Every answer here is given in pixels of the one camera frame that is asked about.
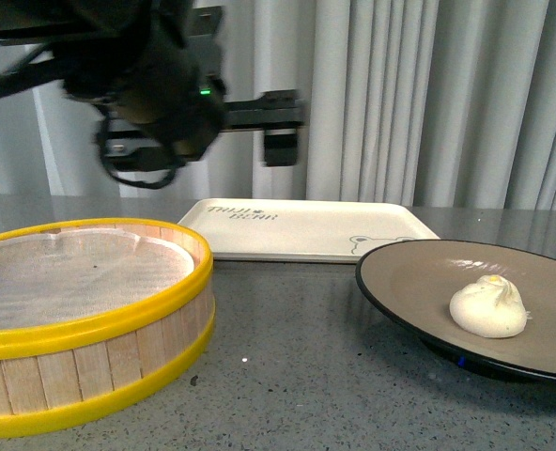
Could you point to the beige plate with black rim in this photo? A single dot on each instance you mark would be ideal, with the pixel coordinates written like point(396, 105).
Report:
point(412, 283)

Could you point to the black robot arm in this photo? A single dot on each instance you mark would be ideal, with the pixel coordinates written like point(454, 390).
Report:
point(153, 70)

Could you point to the white rectangular bear tray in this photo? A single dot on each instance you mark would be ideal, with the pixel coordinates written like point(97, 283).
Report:
point(301, 230)

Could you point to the yellow rimmed wooden steamer basket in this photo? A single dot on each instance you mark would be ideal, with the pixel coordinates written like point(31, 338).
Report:
point(72, 372)

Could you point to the grey pleated curtain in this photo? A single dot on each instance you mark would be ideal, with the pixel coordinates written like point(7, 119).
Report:
point(423, 103)

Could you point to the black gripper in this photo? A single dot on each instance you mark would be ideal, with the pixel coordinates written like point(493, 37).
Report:
point(185, 136)

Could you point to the white steamed bun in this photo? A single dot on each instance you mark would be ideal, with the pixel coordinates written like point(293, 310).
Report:
point(491, 307)

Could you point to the white steamer liner cloth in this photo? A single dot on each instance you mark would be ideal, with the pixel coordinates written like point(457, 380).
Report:
point(47, 278)

